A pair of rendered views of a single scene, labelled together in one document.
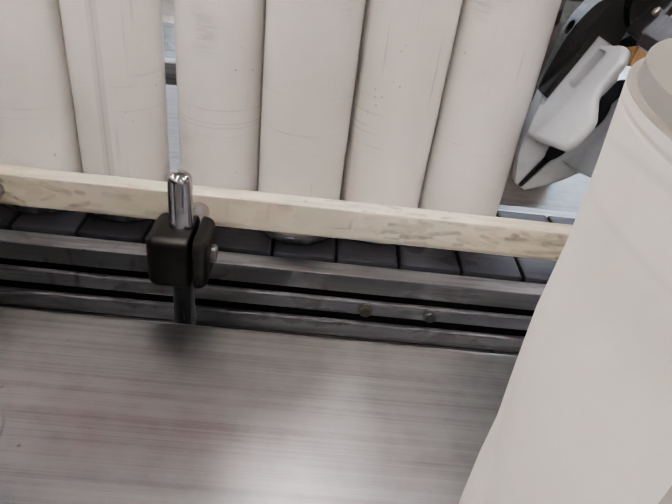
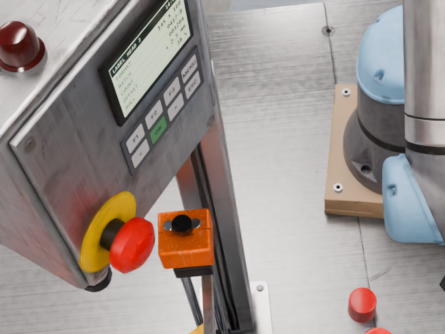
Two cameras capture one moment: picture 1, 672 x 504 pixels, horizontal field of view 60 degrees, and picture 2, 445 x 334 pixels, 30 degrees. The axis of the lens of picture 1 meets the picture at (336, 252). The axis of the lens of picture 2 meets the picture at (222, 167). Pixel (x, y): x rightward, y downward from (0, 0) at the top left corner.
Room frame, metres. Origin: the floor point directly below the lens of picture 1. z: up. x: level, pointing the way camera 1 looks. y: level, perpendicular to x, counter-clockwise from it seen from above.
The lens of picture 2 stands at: (0.09, 0.00, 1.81)
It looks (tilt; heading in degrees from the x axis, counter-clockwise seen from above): 58 degrees down; 9
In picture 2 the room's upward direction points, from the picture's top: 10 degrees counter-clockwise
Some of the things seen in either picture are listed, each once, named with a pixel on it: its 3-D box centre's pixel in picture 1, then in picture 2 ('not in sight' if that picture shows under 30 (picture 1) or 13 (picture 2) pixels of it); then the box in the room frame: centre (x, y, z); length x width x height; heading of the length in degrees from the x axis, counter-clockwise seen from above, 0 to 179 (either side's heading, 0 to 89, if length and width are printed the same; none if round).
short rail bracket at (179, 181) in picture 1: (185, 274); not in sight; (0.24, 0.08, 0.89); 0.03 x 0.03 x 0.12; 3
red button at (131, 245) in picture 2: not in sight; (126, 242); (0.33, 0.11, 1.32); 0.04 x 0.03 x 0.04; 148
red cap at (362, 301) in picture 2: not in sight; (361, 305); (0.48, -0.08, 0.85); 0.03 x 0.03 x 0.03
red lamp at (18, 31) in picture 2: not in sight; (16, 44); (0.37, 0.14, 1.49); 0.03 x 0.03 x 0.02
